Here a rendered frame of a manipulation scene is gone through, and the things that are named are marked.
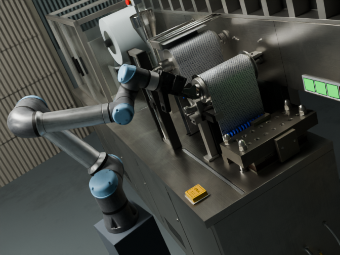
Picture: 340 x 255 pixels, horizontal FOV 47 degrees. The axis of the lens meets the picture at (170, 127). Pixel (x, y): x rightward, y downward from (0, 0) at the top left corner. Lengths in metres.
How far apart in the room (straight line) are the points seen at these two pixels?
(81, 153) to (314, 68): 0.99
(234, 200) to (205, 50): 0.72
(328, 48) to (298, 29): 0.15
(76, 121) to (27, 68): 3.29
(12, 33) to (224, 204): 3.57
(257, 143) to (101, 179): 0.65
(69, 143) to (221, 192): 0.66
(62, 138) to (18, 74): 3.10
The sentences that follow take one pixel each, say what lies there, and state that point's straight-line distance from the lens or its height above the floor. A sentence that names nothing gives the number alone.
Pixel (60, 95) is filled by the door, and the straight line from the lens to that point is 4.88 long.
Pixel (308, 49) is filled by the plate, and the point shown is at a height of 1.33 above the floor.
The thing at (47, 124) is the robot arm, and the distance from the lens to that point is 1.50.
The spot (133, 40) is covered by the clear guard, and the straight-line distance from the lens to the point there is 2.59.
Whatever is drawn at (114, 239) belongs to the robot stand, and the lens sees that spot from 1.67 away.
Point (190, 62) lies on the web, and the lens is 1.87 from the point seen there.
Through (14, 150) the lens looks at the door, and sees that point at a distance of 4.85.
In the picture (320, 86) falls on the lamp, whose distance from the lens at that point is 1.61.
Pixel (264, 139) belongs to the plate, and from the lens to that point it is 1.66.
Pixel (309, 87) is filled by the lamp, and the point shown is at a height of 1.17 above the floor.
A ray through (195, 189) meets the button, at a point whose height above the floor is 0.92.
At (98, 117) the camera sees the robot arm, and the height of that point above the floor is 1.39.
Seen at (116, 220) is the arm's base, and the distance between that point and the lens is 1.66.
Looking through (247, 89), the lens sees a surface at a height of 1.18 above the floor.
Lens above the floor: 1.89
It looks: 25 degrees down
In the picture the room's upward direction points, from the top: 21 degrees counter-clockwise
